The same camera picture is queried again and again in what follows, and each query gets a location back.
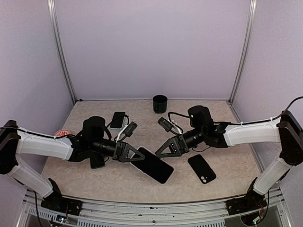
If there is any left aluminium frame post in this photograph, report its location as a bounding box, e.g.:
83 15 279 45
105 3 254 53
47 0 77 105

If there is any black phone dark edge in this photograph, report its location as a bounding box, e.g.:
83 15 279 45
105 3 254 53
131 146 174 184

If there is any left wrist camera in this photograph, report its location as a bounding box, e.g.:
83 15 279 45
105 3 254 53
123 122 138 137

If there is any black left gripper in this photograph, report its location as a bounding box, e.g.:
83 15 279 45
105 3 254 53
89 138 145 162

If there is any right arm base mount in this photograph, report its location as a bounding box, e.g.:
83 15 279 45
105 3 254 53
226 197 267 215

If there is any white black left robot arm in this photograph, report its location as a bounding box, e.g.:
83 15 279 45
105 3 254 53
0 116 145 210

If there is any light blue phone case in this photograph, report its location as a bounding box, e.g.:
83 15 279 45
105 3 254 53
109 111 128 131

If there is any dark green cup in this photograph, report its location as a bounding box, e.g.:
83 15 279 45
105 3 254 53
152 95 168 114

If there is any black phone case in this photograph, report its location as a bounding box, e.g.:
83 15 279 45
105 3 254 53
187 154 216 184

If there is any black phone green edge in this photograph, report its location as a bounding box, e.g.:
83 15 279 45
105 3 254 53
90 158 105 169

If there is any aluminium frame post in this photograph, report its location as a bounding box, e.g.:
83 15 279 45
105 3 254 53
47 0 77 105
230 0 258 102

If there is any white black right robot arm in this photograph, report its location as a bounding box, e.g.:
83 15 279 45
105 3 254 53
155 105 303 210

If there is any black phone white back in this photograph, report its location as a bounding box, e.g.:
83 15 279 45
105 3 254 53
110 112 126 128

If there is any red white patterned bowl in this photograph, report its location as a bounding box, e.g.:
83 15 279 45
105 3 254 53
54 129 71 137

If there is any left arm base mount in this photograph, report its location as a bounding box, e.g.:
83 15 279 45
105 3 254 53
41 195 83 216

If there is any lavender phone case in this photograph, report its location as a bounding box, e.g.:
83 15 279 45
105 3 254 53
129 146 175 185

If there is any right aluminium frame post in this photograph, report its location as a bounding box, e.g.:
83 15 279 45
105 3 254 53
230 0 258 102

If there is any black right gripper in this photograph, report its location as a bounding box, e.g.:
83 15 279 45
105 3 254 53
155 127 205 157

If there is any front aluminium rail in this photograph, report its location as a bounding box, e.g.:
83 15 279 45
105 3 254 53
15 188 293 227

